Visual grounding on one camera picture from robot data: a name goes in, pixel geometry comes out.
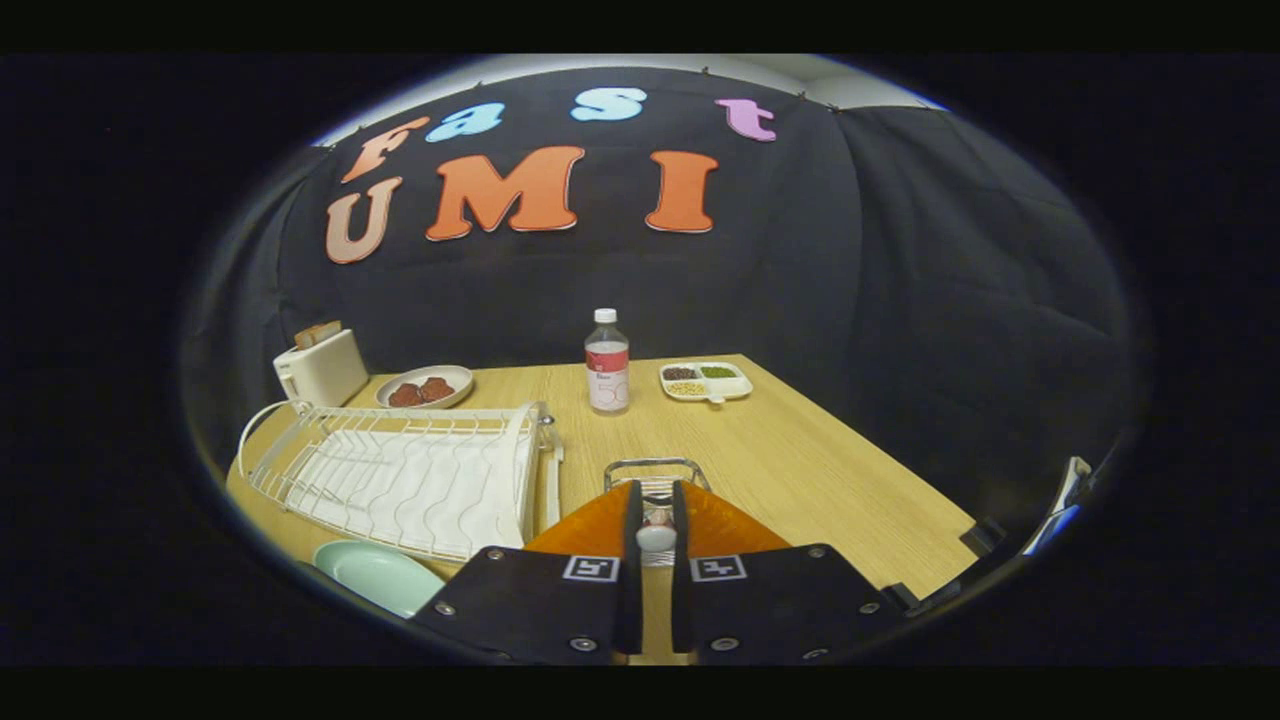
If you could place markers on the white and blue device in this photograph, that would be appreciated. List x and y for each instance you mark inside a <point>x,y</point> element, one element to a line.
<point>1070,490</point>

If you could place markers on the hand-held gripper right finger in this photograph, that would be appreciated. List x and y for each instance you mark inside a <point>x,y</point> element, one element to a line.
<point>682,610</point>

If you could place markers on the green beans portion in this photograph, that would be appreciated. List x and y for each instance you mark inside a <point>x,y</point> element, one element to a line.
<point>718,371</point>

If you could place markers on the brown toast slice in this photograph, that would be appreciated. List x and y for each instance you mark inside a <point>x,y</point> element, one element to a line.
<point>308,338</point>
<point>328,331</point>

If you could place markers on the light green plate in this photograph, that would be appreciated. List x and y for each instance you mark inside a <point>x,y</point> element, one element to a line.
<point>375,578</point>

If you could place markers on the clear plastic water bottle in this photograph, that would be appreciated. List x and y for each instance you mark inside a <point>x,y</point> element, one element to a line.
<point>607,370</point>

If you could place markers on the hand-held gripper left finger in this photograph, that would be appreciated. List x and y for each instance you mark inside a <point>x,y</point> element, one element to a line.
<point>632,600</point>

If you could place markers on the cream plate with meat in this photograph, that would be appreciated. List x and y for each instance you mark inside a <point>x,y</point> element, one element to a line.
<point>455,372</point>

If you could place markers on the black backdrop cloth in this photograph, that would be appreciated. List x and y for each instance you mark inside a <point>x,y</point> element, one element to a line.
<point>800,260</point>

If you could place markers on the white spoon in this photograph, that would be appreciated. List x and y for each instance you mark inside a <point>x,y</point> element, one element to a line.
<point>656,538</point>

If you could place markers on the white divided snack tray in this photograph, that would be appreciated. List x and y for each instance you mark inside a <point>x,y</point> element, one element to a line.
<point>735,388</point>

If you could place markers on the white toaster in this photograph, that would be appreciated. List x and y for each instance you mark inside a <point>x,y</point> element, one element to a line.
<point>325,375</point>

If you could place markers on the red meat piece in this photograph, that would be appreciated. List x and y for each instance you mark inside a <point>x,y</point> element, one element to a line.
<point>437,389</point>
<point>405,395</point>

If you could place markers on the brown beans portion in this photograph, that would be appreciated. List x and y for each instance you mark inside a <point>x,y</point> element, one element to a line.
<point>680,373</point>

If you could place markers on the yellow beans portion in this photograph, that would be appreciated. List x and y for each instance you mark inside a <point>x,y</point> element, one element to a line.
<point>686,388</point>

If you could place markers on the black clamp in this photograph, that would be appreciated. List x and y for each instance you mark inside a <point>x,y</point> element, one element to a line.
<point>985,536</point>

